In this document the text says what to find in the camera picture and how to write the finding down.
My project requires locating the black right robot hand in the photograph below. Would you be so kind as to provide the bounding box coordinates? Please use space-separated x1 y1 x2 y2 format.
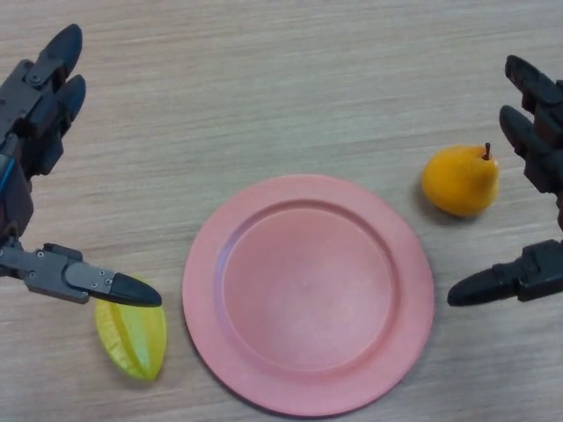
446 55 563 308

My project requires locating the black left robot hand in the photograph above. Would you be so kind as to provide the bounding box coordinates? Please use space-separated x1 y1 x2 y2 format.
0 23 163 308

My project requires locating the yellow orange pear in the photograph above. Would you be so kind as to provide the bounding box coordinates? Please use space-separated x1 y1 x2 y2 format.
420 142 501 217

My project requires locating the pink round plate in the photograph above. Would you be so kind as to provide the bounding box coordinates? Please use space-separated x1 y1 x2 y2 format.
181 174 435 418

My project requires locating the yellow starfruit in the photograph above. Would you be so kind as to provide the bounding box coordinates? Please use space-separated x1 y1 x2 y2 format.
94 275 168 382

